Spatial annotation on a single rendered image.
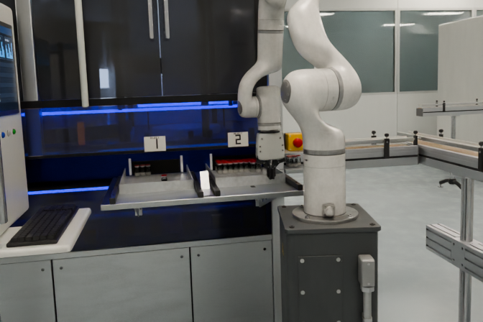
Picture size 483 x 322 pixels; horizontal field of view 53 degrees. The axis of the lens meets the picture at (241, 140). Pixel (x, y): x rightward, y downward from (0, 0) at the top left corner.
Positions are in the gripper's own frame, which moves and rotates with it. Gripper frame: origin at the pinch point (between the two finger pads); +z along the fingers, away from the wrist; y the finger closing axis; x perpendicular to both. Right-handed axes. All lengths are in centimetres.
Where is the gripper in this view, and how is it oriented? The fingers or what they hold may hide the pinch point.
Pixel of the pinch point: (271, 173)
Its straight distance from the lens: 176.3
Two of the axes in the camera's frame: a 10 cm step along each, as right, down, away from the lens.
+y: -9.8, 0.6, -1.7
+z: 0.4, 10.0, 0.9
